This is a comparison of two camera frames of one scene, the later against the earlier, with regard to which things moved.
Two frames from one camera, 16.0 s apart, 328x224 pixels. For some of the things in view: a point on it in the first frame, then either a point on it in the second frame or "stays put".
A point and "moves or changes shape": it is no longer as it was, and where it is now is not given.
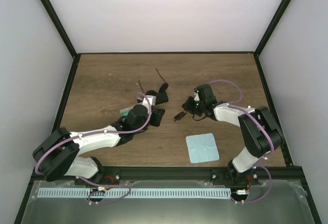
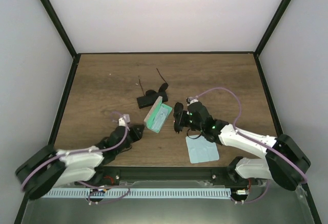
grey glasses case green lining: [124, 112] moves or changes shape
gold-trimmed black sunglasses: [179, 116] moves or changes shape
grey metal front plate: [272, 202] stays put
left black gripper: [157, 113] -> [138, 135]
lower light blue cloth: [202, 148] stays put
